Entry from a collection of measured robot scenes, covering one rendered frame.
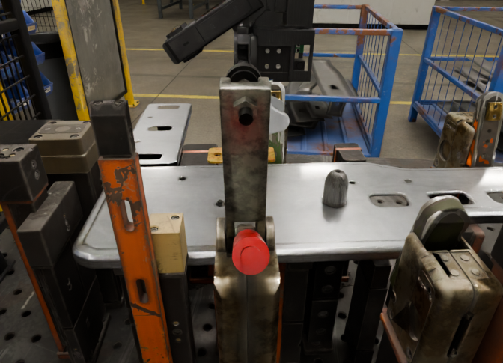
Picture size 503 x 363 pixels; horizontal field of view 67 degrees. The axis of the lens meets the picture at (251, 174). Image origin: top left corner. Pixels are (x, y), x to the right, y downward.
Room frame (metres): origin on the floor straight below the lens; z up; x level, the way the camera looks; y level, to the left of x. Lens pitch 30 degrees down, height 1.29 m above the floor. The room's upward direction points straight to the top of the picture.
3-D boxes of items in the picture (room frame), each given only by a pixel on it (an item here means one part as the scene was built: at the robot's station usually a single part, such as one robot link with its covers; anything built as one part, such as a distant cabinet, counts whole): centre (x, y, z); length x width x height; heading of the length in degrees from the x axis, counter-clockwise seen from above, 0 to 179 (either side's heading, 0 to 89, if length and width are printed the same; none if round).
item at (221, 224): (0.29, 0.03, 1.06); 0.03 x 0.01 x 0.03; 3
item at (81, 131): (0.55, 0.29, 0.88); 0.08 x 0.08 x 0.36; 3
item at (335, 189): (0.43, -0.11, 1.02); 0.03 x 0.03 x 0.07
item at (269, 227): (0.29, -0.02, 1.06); 0.03 x 0.01 x 0.03; 3
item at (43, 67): (3.17, 1.69, 0.36); 0.50 x 0.50 x 0.73
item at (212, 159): (0.43, 0.01, 1.08); 0.08 x 0.04 x 0.01; 93
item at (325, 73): (2.77, -0.48, 0.47); 1.20 x 0.80 x 0.95; 174
